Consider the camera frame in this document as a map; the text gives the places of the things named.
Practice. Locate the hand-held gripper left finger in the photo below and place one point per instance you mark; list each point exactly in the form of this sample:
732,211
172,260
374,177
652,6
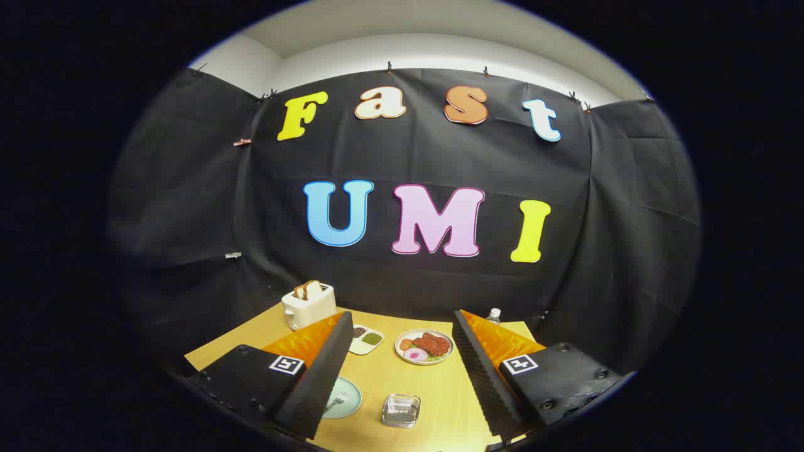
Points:
317,383

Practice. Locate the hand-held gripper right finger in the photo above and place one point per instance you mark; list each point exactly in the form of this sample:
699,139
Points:
483,383

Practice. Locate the white divided seasoning dish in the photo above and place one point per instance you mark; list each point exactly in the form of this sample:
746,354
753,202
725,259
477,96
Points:
366,339

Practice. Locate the toast slice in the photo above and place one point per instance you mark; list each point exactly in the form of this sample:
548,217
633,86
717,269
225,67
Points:
300,291
313,289

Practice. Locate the light green plate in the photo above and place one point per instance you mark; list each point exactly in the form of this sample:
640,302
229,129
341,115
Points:
349,405

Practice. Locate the black backdrop cloth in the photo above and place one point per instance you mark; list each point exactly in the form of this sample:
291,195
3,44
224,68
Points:
440,157

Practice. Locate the white toaster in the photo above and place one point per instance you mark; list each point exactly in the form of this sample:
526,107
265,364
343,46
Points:
311,309

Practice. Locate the clear water bottle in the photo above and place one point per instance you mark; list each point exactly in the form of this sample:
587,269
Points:
494,316

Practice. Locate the plate of meat and vegetables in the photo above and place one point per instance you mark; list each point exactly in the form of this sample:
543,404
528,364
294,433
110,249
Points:
427,346

